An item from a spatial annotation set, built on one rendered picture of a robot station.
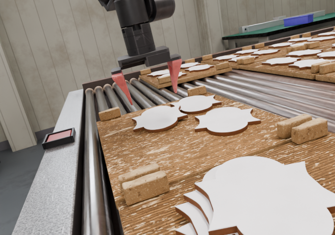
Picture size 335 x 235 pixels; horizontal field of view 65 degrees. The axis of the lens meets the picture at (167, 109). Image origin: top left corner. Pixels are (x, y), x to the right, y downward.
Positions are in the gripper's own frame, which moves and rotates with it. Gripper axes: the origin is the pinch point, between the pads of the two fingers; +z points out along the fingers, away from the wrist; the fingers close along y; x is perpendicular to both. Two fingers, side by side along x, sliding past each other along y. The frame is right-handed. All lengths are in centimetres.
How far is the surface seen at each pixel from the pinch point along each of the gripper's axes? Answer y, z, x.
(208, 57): -43, 13, -95
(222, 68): -36, 12, -54
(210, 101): -14.5, 8.2, -8.3
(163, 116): -1.4, 6.9, -3.5
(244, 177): -5.6, 3.3, 30.7
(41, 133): 152, 103, -324
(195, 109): -9.6, 7.8, -4.9
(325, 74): -51, 11, -12
